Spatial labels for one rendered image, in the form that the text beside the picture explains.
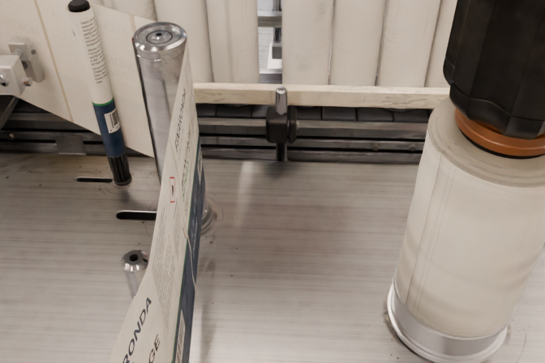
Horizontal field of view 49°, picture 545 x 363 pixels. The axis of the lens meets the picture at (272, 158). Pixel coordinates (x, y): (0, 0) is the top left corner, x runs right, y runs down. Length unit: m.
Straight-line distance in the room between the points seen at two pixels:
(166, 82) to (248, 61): 0.22
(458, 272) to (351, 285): 0.13
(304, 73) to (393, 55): 0.09
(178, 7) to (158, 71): 0.19
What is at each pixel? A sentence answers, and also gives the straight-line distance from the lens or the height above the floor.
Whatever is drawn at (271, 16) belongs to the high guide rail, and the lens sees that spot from 0.66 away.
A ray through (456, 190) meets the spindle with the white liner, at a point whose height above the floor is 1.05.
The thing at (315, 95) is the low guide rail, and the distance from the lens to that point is 0.62.
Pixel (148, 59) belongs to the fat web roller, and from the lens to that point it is 0.42.
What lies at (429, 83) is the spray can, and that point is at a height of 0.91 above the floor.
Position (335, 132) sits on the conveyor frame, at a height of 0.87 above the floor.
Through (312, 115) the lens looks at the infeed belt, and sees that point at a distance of 0.65.
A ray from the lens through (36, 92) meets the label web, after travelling 0.63.
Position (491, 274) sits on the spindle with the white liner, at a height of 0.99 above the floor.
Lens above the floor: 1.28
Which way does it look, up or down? 42 degrees down
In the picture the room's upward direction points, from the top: 1 degrees counter-clockwise
